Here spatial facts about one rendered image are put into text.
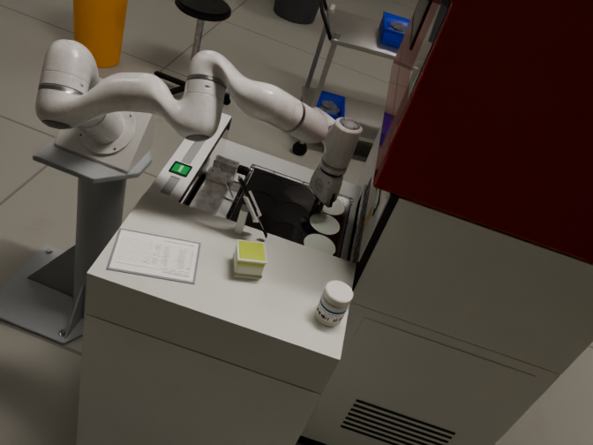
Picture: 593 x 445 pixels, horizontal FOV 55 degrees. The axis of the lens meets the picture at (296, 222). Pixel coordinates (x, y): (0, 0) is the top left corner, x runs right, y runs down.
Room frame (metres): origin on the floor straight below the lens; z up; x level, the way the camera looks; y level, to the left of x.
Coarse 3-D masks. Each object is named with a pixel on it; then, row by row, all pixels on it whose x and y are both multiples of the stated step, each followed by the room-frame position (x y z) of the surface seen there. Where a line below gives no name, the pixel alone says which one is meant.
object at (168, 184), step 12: (228, 120) 1.74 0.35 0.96; (216, 132) 1.64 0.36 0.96; (192, 144) 1.54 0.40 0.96; (204, 144) 1.55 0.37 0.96; (180, 156) 1.44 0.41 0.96; (192, 156) 1.47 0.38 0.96; (204, 156) 1.49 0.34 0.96; (168, 168) 1.37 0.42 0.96; (192, 168) 1.41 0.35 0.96; (156, 180) 1.29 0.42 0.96; (168, 180) 1.32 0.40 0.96; (180, 180) 1.33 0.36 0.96; (156, 192) 1.24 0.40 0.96; (168, 192) 1.26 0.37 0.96; (180, 192) 1.28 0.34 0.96
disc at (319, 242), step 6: (312, 234) 1.38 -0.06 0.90; (318, 234) 1.39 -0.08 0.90; (306, 240) 1.34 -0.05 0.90; (312, 240) 1.35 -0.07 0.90; (318, 240) 1.36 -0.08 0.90; (324, 240) 1.37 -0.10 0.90; (330, 240) 1.38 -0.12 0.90; (312, 246) 1.32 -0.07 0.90; (318, 246) 1.33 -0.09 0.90; (324, 246) 1.34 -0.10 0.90; (330, 246) 1.35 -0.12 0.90; (324, 252) 1.32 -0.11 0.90; (330, 252) 1.33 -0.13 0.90
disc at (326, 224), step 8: (312, 216) 1.46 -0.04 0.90; (320, 216) 1.48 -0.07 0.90; (328, 216) 1.49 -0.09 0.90; (312, 224) 1.42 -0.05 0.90; (320, 224) 1.44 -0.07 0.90; (328, 224) 1.45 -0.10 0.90; (336, 224) 1.47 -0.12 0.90; (320, 232) 1.40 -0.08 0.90; (328, 232) 1.41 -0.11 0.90; (336, 232) 1.43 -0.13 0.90
